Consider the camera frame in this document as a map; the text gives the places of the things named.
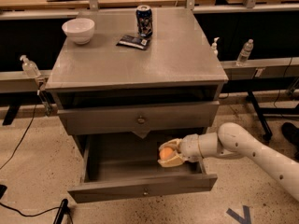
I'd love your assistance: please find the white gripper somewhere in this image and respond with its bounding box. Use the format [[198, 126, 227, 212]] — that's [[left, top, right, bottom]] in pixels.
[[158, 134, 201, 168]]

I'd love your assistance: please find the orange fruit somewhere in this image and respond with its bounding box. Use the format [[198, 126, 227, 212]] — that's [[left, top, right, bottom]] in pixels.
[[159, 147, 174, 160]]

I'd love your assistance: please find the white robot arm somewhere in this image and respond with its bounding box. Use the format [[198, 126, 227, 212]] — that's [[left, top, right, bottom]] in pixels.
[[158, 122, 299, 201]]

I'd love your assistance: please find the grey upper drawer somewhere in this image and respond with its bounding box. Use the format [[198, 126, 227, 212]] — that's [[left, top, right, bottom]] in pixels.
[[58, 101, 220, 138]]

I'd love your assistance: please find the grey open lower drawer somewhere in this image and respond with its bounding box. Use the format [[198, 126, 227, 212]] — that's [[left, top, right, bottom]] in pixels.
[[68, 132, 217, 203]]

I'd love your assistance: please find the grey drawer cabinet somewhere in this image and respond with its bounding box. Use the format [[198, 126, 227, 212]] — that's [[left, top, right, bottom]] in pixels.
[[45, 7, 229, 204]]

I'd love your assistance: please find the small white pump bottle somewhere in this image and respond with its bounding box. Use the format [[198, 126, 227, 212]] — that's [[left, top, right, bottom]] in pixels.
[[211, 37, 219, 56]]

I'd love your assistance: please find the dark snack packet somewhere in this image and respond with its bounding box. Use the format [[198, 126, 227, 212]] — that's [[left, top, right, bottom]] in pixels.
[[117, 35, 150, 50]]

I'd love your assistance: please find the black stand foot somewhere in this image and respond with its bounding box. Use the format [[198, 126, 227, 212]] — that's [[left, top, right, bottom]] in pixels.
[[53, 199, 69, 224]]

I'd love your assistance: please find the clear plastic water bottle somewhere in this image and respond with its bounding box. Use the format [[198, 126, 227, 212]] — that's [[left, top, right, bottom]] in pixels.
[[236, 39, 253, 66]]

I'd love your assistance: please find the blue soda can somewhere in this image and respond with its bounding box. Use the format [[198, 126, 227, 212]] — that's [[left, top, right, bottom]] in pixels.
[[135, 5, 152, 37]]

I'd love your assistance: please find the white ceramic bowl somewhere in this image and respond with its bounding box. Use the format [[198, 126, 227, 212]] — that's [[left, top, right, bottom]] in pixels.
[[62, 18, 95, 45]]

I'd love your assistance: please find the clear pump sanitizer bottle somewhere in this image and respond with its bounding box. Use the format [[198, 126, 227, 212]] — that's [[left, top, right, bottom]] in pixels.
[[20, 55, 41, 78]]

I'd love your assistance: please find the black floor cable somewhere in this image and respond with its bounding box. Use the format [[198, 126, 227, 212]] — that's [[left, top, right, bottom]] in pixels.
[[0, 105, 74, 224]]

